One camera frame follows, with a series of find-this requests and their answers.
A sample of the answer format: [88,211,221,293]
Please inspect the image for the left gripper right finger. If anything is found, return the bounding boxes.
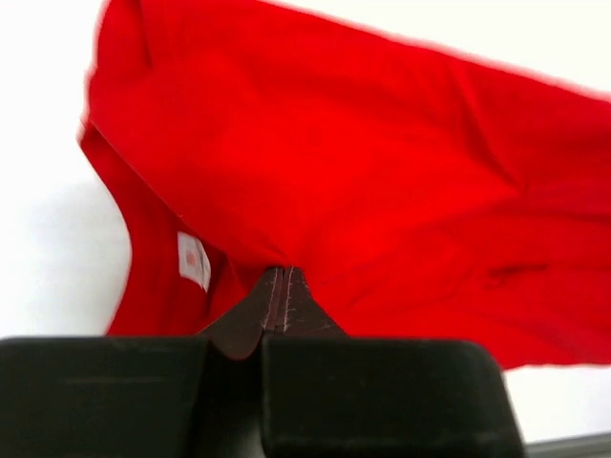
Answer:
[275,267,347,338]

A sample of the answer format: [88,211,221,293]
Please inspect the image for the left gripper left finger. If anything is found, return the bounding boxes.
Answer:
[200,267,283,361]

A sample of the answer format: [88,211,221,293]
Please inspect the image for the red t-shirt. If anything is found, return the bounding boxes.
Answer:
[80,1,610,368]

